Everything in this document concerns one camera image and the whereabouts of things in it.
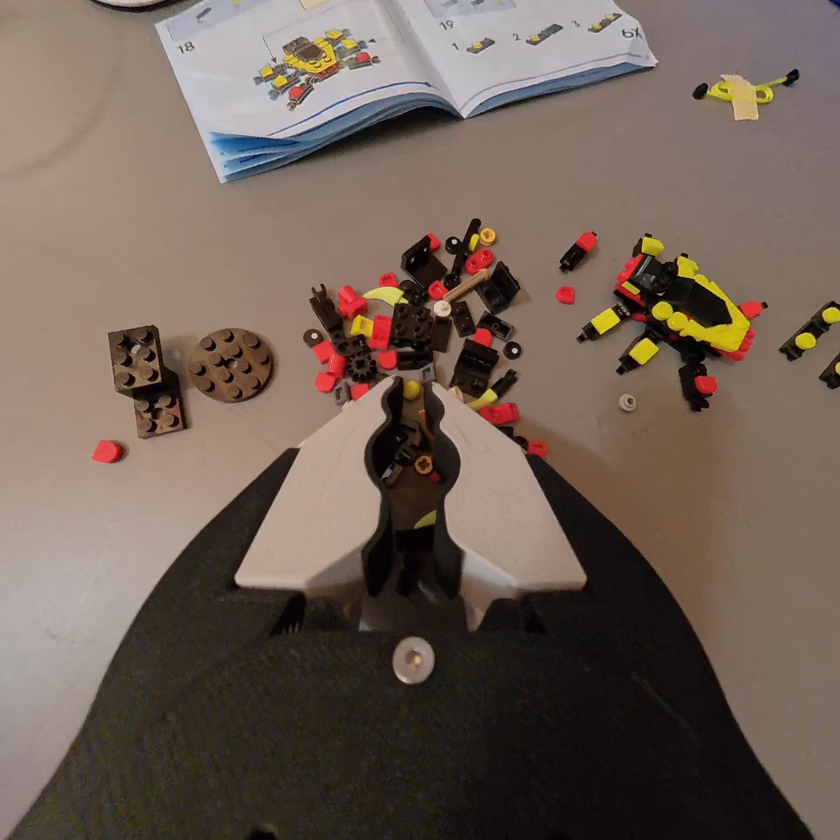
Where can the black lego strip yellow tiles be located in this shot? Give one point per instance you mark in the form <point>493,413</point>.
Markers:
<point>806,340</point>

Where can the white instruction booklet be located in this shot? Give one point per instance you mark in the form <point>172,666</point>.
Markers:
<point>394,65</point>

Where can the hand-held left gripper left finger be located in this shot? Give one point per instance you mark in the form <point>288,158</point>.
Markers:
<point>308,518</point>

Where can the black lego leg red tip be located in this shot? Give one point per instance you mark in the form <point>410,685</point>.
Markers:
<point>572,257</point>

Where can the black round lego plate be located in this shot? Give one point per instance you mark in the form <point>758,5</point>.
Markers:
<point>229,364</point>

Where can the pile of lego pieces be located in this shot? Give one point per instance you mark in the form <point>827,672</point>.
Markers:
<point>410,325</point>

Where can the small red lego piece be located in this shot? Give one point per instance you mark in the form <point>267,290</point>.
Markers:
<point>105,451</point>
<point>565,295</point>

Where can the yellow black lego model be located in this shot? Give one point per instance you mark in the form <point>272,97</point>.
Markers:
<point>695,302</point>

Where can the masking tape piece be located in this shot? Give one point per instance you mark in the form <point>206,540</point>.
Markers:
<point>745,108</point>

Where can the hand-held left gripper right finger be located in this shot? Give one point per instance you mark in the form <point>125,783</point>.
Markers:
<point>512,518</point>

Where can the black square lego brick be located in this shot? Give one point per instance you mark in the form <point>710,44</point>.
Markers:
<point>134,358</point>

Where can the black rectangular lego plate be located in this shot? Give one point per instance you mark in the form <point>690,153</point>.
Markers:
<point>161,417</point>

